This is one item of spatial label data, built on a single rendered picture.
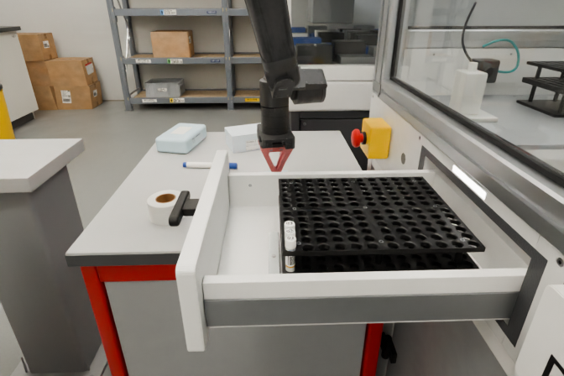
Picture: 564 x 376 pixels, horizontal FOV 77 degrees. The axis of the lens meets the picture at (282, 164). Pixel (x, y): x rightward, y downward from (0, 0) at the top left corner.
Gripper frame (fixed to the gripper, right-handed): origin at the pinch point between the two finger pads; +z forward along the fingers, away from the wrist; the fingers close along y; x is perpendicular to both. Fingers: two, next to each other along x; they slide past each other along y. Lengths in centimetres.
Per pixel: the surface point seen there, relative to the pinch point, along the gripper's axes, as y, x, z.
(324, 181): -23.2, -3.9, -8.8
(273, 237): -28.7, 4.8, -3.8
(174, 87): 360, 63, 59
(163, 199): -4.5, 23.3, 2.0
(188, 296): -42.9, 14.7, -8.8
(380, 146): -3.6, -21.8, -5.3
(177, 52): 359, 55, 20
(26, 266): 22, 69, 35
